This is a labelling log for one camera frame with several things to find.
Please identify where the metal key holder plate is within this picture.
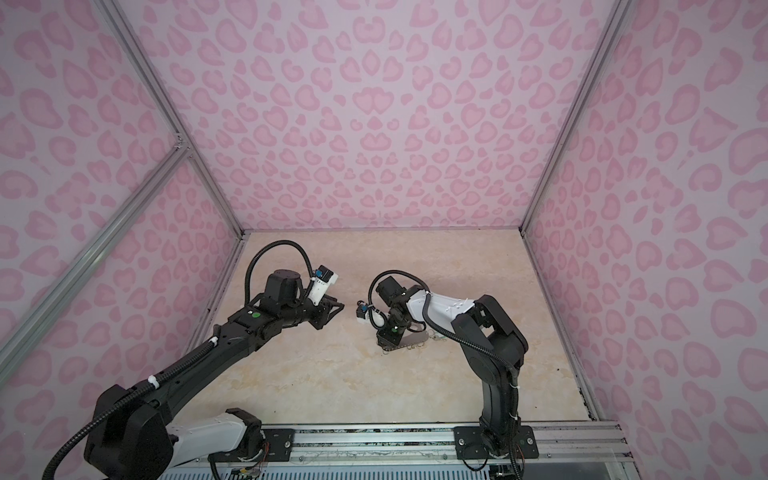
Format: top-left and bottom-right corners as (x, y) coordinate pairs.
(382, 330), (446, 355)

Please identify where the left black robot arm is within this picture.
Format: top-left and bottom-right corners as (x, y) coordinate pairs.
(84, 266), (344, 479)

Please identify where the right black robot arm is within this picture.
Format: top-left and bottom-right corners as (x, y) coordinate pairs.
(357, 270), (529, 457)

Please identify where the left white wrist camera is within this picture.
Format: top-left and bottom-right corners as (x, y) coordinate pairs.
(307, 265), (338, 306)

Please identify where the right black corrugated cable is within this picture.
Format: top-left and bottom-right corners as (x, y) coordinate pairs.
(367, 269), (523, 385)

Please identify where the black corrugated cable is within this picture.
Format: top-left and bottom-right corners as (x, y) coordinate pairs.
(367, 269), (523, 385)
(41, 239), (316, 480)

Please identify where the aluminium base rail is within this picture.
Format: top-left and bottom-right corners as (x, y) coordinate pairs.
(155, 421), (636, 480)

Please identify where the left black corrugated cable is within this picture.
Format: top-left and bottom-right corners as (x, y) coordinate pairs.
(41, 239), (316, 480)

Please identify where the aluminium frame strut diagonal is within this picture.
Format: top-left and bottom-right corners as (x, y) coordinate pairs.
(1, 141), (189, 385)

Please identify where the left corner aluminium post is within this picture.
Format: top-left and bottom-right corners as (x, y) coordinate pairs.
(93, 0), (245, 239)

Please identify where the corner aluminium post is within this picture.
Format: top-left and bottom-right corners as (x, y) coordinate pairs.
(519, 0), (636, 238)
(93, 0), (245, 239)

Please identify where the right corner aluminium post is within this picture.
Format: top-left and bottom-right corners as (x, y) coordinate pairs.
(519, 0), (636, 238)

